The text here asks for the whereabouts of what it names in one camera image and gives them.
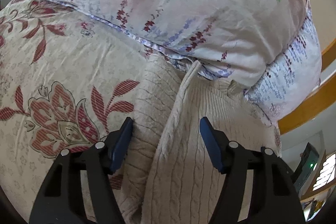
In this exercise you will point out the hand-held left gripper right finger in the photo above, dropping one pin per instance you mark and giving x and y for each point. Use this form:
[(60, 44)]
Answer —
[(210, 145)]

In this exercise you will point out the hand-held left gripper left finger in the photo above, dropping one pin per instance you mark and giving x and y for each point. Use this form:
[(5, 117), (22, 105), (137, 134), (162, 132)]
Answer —
[(122, 145)]

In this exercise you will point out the dark screen device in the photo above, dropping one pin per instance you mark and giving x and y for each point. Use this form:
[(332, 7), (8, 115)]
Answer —
[(307, 166)]

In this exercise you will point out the wooden headboard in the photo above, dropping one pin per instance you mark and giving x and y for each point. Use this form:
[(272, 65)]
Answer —
[(309, 106)]

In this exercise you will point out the beige floral bedspread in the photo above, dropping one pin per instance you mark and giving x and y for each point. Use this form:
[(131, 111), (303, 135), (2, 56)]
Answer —
[(57, 56)]

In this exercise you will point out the bright window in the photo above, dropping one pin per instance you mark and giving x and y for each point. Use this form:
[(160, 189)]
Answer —
[(326, 171)]

